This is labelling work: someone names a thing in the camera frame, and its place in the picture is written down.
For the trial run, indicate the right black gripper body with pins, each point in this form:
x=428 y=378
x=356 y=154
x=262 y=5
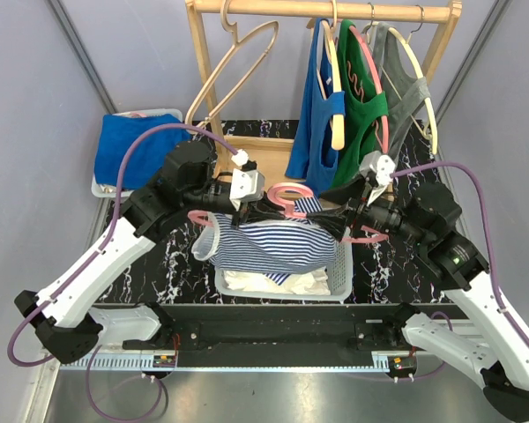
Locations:
x=382 y=217

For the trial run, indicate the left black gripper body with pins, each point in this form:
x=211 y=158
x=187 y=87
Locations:
x=212 y=193

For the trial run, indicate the blue white striped tank top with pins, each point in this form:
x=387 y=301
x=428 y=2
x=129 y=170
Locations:
x=276 y=248

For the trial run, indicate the wooden clothes rack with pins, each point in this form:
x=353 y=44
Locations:
x=270 y=153

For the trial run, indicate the grey plastic laundry basket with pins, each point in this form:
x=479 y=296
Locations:
x=339 y=280

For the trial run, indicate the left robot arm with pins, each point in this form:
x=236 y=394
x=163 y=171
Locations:
x=63 y=314

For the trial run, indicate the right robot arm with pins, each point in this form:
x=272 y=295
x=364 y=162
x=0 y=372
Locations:
x=500 y=367

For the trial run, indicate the cream wooden hanger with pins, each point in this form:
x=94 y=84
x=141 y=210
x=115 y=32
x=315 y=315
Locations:
x=321 y=130

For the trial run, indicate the green tank top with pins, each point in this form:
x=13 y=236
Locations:
x=364 y=106

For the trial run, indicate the grey tank top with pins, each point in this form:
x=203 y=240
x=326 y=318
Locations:
x=401 y=101

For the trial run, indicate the white crumpled garments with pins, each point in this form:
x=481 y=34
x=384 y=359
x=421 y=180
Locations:
x=313 y=283

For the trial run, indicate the black marble pattern mat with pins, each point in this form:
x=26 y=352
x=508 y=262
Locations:
x=383 y=273

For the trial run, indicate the small grey basket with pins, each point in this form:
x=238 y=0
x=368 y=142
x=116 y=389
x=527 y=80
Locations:
x=118 y=132

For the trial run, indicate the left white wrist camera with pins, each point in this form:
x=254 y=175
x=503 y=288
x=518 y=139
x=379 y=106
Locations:
x=247 y=184

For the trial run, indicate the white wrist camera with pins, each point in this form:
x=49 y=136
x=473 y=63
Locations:
x=377 y=169
x=247 y=184

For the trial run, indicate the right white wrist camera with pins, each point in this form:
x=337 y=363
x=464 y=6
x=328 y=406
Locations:
x=377 y=169

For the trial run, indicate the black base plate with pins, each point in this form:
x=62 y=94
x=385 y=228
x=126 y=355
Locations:
x=283 y=336

